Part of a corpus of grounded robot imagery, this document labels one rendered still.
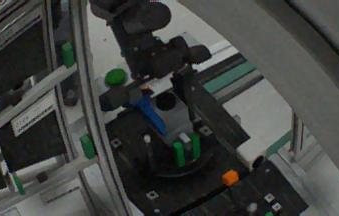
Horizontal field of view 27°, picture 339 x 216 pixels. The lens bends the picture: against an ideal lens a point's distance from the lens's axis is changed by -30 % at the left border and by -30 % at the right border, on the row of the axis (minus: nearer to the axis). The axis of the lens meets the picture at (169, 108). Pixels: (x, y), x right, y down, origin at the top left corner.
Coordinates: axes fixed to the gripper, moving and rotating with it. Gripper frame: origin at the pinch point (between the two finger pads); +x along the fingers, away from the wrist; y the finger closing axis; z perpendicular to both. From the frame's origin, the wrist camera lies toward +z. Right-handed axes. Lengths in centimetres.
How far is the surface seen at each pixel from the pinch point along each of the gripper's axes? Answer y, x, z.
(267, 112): 21.1, 11.5, -11.8
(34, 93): -29, -15, 41
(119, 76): 2.0, -6.0, -23.2
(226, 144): 7.6, 10.6, -4.7
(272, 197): 5.7, 21.4, 12.8
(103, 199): -16.3, 9.8, -7.3
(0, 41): -33, -25, 50
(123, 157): -7.3, 5.1, -11.0
